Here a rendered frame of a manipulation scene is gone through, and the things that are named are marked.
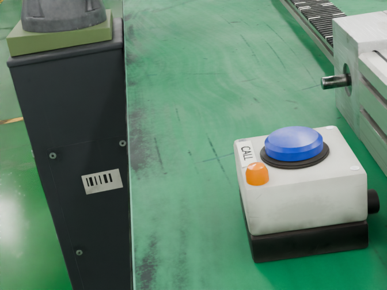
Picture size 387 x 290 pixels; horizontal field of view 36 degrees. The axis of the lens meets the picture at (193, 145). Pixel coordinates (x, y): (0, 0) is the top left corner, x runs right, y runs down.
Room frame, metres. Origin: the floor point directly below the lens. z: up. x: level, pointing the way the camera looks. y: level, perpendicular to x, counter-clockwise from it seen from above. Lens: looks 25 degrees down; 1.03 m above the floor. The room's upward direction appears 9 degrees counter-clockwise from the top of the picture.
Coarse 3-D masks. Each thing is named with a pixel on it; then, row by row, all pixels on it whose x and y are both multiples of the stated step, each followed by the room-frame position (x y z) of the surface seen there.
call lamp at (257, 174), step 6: (258, 162) 0.34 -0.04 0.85; (252, 168) 0.34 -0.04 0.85; (258, 168) 0.34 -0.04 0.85; (264, 168) 0.34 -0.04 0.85; (246, 174) 0.34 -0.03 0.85; (252, 174) 0.33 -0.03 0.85; (258, 174) 0.33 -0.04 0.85; (264, 174) 0.33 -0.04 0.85; (246, 180) 0.34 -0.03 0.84; (252, 180) 0.33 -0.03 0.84; (258, 180) 0.33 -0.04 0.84; (264, 180) 0.33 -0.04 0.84
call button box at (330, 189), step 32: (320, 128) 0.40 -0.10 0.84; (256, 160) 0.37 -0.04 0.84; (320, 160) 0.35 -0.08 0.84; (352, 160) 0.35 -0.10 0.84; (256, 192) 0.33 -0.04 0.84; (288, 192) 0.33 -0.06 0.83; (320, 192) 0.33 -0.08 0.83; (352, 192) 0.33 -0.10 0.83; (256, 224) 0.33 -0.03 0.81; (288, 224) 0.33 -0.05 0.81; (320, 224) 0.33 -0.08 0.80; (352, 224) 0.33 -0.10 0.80; (256, 256) 0.33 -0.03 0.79; (288, 256) 0.33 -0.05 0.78
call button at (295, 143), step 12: (276, 132) 0.38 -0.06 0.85; (288, 132) 0.38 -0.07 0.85; (300, 132) 0.37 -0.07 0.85; (312, 132) 0.37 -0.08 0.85; (264, 144) 0.37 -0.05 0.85; (276, 144) 0.36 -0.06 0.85; (288, 144) 0.36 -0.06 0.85; (300, 144) 0.35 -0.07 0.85; (312, 144) 0.35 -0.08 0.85; (276, 156) 0.36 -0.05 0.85; (288, 156) 0.35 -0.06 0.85; (300, 156) 0.35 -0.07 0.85; (312, 156) 0.35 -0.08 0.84
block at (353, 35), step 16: (352, 16) 0.57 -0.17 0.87; (368, 16) 0.56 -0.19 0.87; (384, 16) 0.55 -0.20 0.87; (336, 32) 0.56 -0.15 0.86; (352, 32) 0.52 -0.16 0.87; (368, 32) 0.51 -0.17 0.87; (384, 32) 0.50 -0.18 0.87; (336, 48) 0.56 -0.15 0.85; (352, 48) 0.50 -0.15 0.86; (368, 48) 0.49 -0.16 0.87; (384, 48) 0.49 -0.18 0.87; (336, 64) 0.56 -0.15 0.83; (352, 64) 0.51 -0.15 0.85; (336, 80) 0.52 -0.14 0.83; (352, 80) 0.51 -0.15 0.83; (336, 96) 0.57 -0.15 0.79; (352, 96) 0.51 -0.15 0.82; (352, 112) 0.51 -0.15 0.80; (352, 128) 0.51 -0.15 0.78
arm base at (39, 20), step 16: (32, 0) 1.04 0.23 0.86; (48, 0) 1.02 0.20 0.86; (64, 0) 1.02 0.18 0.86; (80, 0) 1.03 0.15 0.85; (96, 0) 1.06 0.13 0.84; (32, 16) 1.04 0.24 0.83; (48, 16) 1.01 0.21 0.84; (64, 16) 1.01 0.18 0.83; (80, 16) 1.02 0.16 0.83; (96, 16) 1.04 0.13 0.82; (48, 32) 1.01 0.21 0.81
